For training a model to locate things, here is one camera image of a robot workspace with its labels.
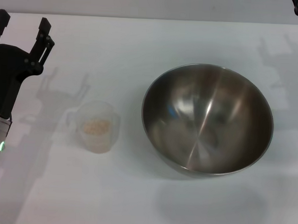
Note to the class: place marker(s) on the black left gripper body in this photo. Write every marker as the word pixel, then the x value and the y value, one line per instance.
pixel 6 67

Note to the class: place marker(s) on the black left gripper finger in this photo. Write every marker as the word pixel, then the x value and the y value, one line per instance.
pixel 42 43
pixel 1 21

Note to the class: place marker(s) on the large stainless steel bowl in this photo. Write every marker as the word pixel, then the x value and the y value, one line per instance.
pixel 208 125

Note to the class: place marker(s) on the white rice grains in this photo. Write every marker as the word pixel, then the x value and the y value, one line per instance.
pixel 96 127

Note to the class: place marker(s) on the clear plastic measuring cup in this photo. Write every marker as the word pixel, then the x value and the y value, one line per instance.
pixel 97 142

